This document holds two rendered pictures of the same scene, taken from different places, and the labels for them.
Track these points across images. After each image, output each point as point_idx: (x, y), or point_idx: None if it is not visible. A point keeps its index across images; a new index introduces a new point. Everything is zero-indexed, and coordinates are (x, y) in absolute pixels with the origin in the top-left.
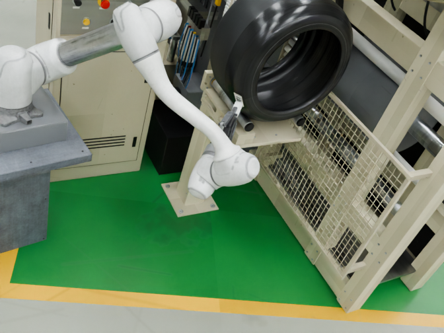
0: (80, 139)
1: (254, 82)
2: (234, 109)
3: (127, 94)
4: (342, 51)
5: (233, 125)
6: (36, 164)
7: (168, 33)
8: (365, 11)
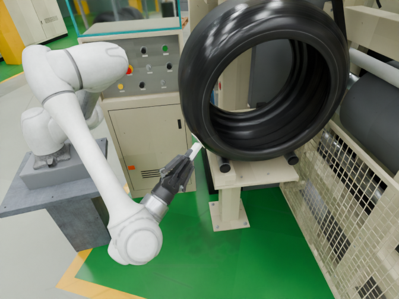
0: None
1: (206, 120)
2: (188, 152)
3: (168, 137)
4: (330, 69)
5: (186, 170)
6: (55, 198)
7: (94, 74)
8: (376, 25)
